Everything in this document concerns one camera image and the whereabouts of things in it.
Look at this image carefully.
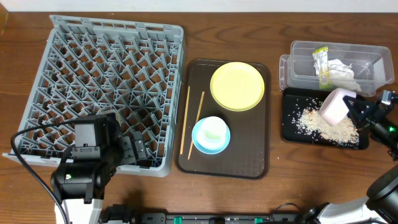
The pink bowl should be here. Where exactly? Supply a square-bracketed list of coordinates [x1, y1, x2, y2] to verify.
[318, 88, 356, 126]

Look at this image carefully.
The white paper napkin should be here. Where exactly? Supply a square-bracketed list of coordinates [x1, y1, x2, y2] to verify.
[328, 59, 361, 91]

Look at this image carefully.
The green snack wrapper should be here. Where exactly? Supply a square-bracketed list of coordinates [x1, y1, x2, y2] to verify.
[312, 46, 333, 90]

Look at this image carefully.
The light blue bowl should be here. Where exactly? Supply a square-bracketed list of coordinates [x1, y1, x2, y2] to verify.
[192, 119, 231, 155]

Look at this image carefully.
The white plastic cup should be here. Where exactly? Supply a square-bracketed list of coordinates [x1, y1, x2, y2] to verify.
[197, 116, 227, 149]

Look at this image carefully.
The wooden chopstick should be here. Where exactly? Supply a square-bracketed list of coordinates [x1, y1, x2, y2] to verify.
[187, 91, 206, 161]
[180, 86, 190, 155]

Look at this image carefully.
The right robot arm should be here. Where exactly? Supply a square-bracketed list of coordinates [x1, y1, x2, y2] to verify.
[294, 88, 397, 224]

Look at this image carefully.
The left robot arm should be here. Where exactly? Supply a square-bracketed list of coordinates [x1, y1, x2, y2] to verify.
[51, 113, 146, 223]

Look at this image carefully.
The spilled rice food waste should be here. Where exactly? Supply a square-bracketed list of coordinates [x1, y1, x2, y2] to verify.
[298, 108, 359, 143]

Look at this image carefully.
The grey plastic dishwasher rack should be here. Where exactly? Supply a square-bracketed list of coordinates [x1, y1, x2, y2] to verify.
[17, 15, 186, 177]

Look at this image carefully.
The black rectangular tray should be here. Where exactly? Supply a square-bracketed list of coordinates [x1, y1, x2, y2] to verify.
[281, 87, 369, 150]

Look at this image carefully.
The clear plastic bin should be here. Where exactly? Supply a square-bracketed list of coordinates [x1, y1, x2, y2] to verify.
[279, 40, 395, 97]

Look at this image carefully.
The dark brown serving tray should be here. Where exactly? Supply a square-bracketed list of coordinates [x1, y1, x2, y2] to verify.
[175, 59, 271, 180]

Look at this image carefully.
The yellow round plate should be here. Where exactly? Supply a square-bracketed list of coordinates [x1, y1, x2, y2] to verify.
[210, 62, 265, 111]

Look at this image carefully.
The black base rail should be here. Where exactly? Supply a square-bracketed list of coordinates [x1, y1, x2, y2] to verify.
[99, 203, 307, 224]

